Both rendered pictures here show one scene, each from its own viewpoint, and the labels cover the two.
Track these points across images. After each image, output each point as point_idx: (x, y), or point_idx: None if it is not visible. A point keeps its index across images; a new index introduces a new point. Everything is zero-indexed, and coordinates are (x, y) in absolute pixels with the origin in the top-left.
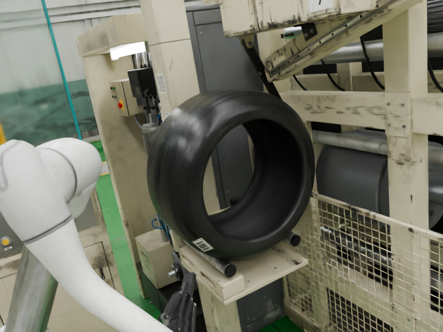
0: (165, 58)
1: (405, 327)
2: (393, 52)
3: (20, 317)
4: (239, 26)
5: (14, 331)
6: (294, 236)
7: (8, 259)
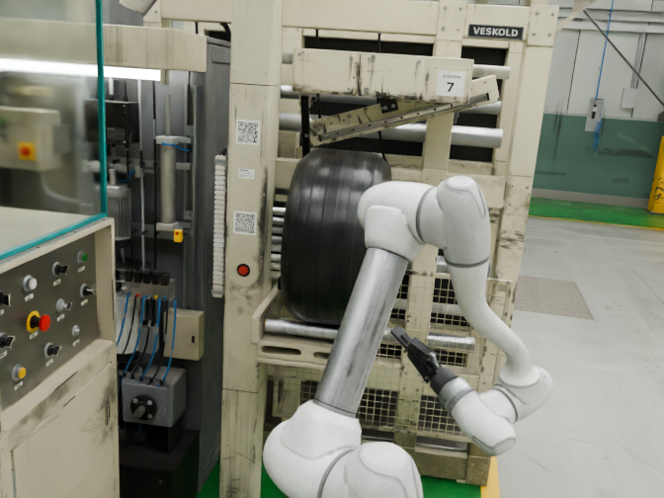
0: (270, 105)
1: (414, 384)
2: (437, 135)
3: (365, 375)
4: (327, 84)
5: (356, 395)
6: None
7: (23, 404)
